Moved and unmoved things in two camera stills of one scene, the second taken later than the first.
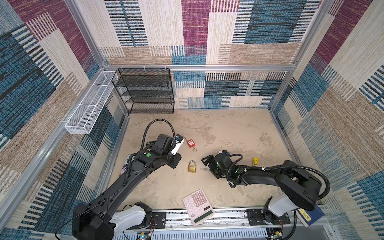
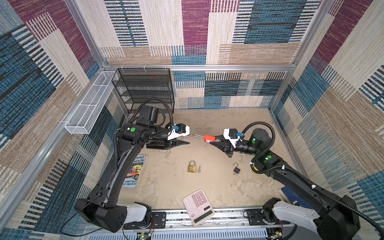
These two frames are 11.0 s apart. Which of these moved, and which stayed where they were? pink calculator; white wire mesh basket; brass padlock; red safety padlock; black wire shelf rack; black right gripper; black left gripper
Moved: black right gripper; black left gripper; red safety padlock
Stayed: white wire mesh basket; brass padlock; black wire shelf rack; pink calculator
